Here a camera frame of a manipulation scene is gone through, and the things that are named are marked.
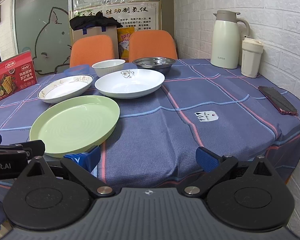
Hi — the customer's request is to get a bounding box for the black cloth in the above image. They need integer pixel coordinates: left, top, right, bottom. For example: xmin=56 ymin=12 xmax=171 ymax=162
xmin=69 ymin=12 xmax=123 ymax=30

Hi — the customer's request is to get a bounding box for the right orange chair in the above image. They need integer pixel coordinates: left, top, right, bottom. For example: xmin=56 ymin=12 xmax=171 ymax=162
xmin=129 ymin=30 xmax=178 ymax=62

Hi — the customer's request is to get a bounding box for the yellow snack bag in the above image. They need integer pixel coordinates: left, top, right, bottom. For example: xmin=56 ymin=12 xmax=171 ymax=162
xmin=117 ymin=27 xmax=135 ymax=62

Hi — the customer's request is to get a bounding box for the framed calligraphy poster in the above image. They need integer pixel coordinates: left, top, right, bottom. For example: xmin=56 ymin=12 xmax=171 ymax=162
xmin=68 ymin=1 xmax=161 ymax=31

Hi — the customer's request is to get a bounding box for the cat drawing glass board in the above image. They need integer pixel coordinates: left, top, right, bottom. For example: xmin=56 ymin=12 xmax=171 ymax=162
xmin=13 ymin=0 xmax=71 ymax=76

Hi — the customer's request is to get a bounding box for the black smartphone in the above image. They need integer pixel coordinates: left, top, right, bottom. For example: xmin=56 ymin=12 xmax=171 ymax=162
xmin=258 ymin=86 xmax=298 ymax=116

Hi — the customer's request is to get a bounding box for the stainless steel bowl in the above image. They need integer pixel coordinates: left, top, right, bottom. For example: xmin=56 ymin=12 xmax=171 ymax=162
xmin=132 ymin=57 xmax=176 ymax=75

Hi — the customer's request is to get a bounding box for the green round plate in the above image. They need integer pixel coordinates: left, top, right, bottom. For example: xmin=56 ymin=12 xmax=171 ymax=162
xmin=30 ymin=95 xmax=120 ymax=158

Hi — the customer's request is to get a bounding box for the white ribbed bowl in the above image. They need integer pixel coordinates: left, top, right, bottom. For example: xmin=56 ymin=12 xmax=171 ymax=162
xmin=92 ymin=59 xmax=125 ymax=77

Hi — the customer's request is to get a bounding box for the white deep plate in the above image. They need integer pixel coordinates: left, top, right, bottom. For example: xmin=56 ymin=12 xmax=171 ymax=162
xmin=95 ymin=69 xmax=165 ymax=99

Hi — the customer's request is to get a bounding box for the white thermos jug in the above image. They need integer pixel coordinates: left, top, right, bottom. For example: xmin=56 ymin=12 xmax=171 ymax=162
xmin=211 ymin=10 xmax=250 ymax=69

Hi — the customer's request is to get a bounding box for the orange chair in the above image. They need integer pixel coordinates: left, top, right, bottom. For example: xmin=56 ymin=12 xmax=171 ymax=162
xmin=129 ymin=30 xmax=178 ymax=62
xmin=70 ymin=35 xmax=115 ymax=68

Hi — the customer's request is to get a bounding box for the brown paper bag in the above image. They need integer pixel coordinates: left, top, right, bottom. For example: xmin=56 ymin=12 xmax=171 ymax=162
xmin=73 ymin=26 xmax=120 ymax=59

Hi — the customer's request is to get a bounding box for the left orange chair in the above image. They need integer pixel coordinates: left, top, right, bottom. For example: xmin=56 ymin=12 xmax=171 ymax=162
xmin=70 ymin=35 xmax=115 ymax=68

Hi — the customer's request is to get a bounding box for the red cracker box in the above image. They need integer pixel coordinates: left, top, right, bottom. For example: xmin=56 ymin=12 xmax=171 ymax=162
xmin=0 ymin=50 xmax=37 ymax=100

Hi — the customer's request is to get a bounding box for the cream travel cup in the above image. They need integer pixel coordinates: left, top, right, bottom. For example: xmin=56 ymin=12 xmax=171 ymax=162
xmin=241 ymin=37 xmax=263 ymax=78

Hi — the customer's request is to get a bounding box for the blue plaid tablecloth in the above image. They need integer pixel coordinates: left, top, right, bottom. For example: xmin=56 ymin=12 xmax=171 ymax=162
xmin=0 ymin=58 xmax=300 ymax=235

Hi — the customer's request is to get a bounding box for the floral rimmed white plate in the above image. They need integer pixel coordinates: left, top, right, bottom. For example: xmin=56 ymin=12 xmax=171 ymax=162
xmin=37 ymin=75 xmax=94 ymax=104

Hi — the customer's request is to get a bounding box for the blue plastic bowl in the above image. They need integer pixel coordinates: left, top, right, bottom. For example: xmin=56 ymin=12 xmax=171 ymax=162
xmin=63 ymin=64 xmax=90 ymax=76

